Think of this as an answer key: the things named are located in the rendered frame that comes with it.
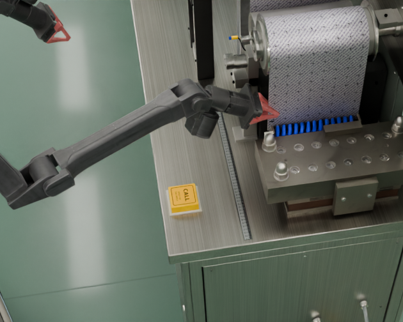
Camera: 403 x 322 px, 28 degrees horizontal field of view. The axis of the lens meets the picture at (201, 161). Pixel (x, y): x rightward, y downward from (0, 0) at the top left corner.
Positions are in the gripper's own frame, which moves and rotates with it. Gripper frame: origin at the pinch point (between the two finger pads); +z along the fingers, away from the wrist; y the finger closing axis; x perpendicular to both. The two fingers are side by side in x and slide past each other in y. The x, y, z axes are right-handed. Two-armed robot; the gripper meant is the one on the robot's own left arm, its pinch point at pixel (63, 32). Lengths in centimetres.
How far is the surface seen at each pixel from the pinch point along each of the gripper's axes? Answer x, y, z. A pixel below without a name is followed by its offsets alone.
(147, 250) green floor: 59, -13, 86
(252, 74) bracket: -32, -51, 12
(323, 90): -41, -63, 21
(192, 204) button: 1, -65, 13
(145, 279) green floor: 63, -25, 82
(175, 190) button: 2, -58, 12
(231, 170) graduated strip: -9, -58, 24
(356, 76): -49, -66, 24
